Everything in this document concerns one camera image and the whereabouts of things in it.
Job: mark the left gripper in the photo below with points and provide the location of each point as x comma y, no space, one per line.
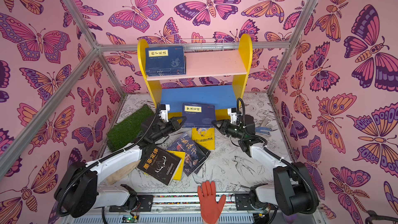
173,126

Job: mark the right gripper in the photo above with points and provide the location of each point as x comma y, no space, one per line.
228,128

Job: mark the yellow cartoon cover book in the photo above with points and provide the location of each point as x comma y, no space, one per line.
204,137

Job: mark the navy book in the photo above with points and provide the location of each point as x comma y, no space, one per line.
165,74
198,115
167,71
162,58

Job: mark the dark purple cover book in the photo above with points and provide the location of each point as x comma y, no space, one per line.
195,154

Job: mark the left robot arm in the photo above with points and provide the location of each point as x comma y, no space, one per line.
79,190

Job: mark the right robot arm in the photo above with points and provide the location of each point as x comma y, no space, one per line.
292,190

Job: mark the blue clip object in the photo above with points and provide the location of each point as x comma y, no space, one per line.
263,130

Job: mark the black book yellow title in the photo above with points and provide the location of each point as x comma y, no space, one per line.
159,163

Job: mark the yellow pink blue bookshelf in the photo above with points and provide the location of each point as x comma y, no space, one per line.
215,78

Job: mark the thin yellow book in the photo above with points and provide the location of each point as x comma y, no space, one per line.
179,171

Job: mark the green artificial grass mat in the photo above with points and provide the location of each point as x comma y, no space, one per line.
128,129

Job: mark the red rubber glove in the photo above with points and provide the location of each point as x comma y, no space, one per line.
211,209

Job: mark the beige cloth glove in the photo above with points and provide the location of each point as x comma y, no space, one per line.
122,173

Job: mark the green circuit board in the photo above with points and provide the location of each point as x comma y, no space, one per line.
129,219

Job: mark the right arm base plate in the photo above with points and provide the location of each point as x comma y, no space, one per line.
248,202

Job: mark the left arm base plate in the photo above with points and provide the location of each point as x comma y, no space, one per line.
141,203

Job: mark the aluminium rail base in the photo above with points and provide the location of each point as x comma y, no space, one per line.
185,209

